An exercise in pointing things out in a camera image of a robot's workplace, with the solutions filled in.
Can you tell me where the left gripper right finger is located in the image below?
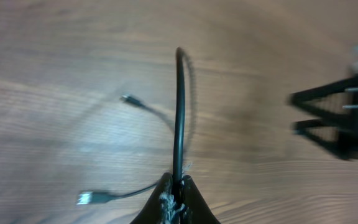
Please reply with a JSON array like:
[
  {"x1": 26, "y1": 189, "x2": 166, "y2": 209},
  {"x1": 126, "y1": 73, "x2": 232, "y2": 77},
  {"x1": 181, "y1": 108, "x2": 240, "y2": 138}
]
[{"x1": 180, "y1": 175, "x2": 220, "y2": 224}]

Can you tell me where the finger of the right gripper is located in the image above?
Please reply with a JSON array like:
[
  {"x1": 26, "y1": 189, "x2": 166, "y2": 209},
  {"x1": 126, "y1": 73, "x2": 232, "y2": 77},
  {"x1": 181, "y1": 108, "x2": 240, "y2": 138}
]
[
  {"x1": 293, "y1": 119, "x2": 356, "y2": 157},
  {"x1": 289, "y1": 76, "x2": 358, "y2": 120}
]

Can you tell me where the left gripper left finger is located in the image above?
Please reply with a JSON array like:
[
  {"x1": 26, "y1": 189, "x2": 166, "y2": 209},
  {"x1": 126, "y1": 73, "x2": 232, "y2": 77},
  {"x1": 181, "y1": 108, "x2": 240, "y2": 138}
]
[{"x1": 131, "y1": 172, "x2": 175, "y2": 224}]

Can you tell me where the black usb cable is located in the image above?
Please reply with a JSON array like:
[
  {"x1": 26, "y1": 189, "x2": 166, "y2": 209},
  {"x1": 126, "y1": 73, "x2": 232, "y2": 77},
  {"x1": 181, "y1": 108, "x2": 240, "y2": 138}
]
[{"x1": 76, "y1": 46, "x2": 197, "y2": 206}]

